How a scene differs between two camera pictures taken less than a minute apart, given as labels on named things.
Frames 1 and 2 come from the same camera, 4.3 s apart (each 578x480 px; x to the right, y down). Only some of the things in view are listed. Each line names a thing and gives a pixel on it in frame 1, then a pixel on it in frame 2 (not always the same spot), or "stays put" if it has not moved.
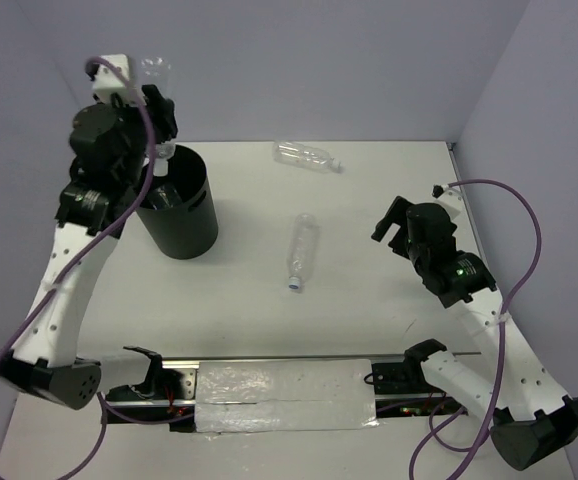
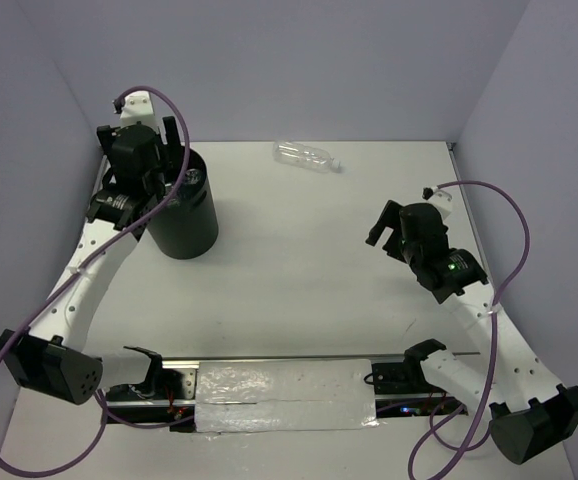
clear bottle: x=307 y=156 stays put
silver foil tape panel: x=236 y=396 stays put
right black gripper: x=396 y=214 stays put
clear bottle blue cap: x=302 y=249 → x=192 y=176
